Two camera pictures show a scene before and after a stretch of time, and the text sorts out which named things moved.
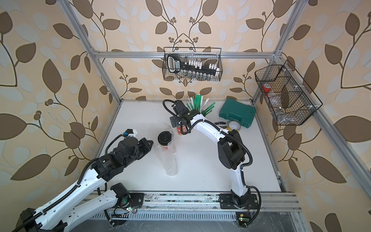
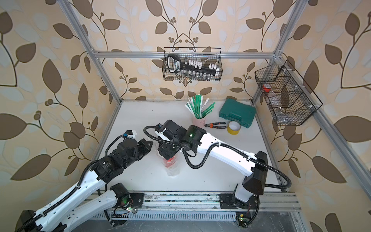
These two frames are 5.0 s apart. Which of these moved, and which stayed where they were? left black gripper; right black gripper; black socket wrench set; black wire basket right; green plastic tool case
Moved: right black gripper
Stayed: black wire basket right; left black gripper; green plastic tool case; black socket wrench set
